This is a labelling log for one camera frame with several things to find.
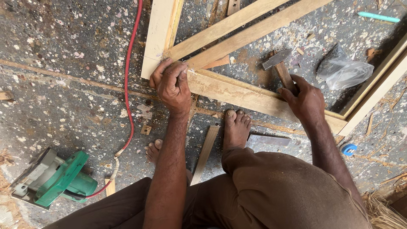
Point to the person's left foot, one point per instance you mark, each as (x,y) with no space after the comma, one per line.
(154,151)

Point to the person's brown trousers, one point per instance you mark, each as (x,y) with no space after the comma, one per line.
(270,194)

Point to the small square wooden block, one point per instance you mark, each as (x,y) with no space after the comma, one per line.
(146,129)

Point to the wooden frame rail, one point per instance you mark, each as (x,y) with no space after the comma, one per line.
(241,93)

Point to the thin loose wooden strip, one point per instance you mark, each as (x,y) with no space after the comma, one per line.
(205,155)

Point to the dark wooden offcut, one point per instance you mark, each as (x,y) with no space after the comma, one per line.
(233,6)

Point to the person's left hand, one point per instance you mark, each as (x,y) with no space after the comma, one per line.
(171,87)

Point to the person's left fingers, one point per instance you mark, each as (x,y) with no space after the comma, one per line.
(167,70)

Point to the wide diagonal wooden slat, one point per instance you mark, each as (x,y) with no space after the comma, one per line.
(254,31)

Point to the short pale wooden offcut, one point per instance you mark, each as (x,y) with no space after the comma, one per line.
(110,187)

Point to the person's right hand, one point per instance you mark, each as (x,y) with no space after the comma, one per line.
(307,101)

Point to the clear plastic bag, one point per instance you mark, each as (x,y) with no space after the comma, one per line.
(343,71)

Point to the green circular saw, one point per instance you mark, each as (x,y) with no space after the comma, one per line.
(54,179)

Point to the small wooden wedge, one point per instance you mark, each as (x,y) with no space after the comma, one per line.
(217,62)

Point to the person's right foot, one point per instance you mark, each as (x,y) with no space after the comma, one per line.
(236,130)

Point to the weathered wooden offcut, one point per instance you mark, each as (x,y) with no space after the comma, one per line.
(6,95)

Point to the teal pen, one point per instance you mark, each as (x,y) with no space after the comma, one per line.
(378,17)

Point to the narrow diagonal wooden slat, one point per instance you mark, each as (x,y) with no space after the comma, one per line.
(222,28)

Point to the long pale wooden frame stile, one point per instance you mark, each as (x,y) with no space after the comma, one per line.
(378,86)

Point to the blue and white tape roll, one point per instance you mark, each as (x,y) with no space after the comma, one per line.
(348,148)

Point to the person's foot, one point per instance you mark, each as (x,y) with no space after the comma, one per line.
(154,151)
(236,130)

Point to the steel square blade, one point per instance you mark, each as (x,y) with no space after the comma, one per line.
(270,140)

